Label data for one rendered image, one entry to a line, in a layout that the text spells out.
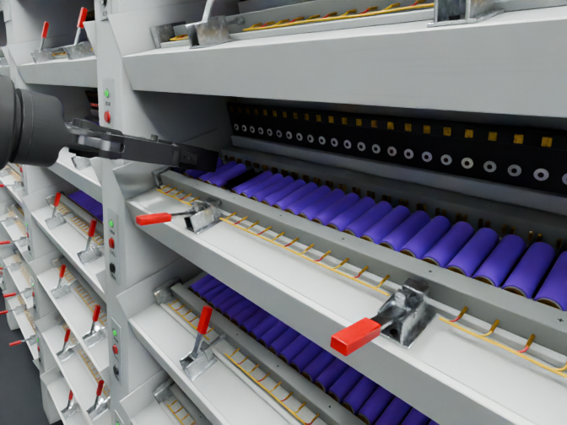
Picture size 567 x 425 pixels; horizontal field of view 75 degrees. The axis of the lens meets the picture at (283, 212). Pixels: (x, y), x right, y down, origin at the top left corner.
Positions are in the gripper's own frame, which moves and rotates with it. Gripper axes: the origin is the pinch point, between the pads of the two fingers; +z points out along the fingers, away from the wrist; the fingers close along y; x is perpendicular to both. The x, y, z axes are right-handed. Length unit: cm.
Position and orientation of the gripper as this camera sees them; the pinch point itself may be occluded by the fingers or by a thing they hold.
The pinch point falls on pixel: (188, 156)
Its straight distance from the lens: 54.1
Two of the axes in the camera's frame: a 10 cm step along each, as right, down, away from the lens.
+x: 2.1, -9.7, -1.4
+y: 7.0, 2.5, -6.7
